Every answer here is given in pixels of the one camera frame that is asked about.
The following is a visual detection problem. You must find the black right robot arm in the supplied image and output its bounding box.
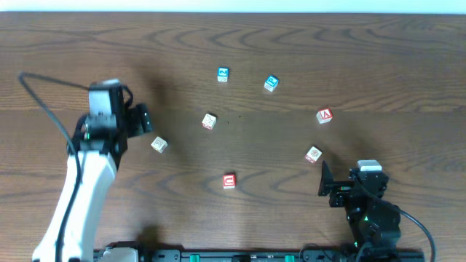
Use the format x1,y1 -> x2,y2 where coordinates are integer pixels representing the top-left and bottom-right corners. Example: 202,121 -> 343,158
318,160 -> 401,261

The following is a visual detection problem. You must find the blue letter P block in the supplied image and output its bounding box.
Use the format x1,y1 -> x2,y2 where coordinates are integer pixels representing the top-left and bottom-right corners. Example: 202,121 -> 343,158
264,75 -> 280,92

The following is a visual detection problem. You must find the red letter A block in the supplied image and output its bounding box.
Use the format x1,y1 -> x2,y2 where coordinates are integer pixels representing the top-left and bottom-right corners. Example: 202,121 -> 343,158
316,108 -> 333,124

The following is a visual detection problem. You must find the plain picture block red side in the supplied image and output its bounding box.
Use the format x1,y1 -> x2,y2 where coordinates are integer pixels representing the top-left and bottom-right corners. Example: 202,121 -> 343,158
202,114 -> 217,130

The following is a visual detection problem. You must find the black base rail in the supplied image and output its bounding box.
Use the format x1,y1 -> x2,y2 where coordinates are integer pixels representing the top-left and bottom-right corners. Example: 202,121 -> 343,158
92,241 -> 426,262

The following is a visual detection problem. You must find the red letter I block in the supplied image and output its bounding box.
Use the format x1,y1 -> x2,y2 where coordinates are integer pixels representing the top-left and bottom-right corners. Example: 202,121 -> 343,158
151,136 -> 168,153

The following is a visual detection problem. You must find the blue number 2 block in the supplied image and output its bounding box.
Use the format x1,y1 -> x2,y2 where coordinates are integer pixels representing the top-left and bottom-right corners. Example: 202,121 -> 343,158
217,67 -> 229,82

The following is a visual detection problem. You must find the red letter U block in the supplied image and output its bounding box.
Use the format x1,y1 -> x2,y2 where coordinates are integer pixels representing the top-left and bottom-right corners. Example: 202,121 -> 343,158
222,173 -> 236,189

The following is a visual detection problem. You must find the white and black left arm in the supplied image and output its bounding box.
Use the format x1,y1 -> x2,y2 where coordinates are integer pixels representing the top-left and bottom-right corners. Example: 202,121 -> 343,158
32,79 -> 153,261

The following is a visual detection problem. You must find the shell picture block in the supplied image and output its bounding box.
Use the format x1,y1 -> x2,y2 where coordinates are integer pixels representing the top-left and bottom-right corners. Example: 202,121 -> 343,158
305,146 -> 322,164

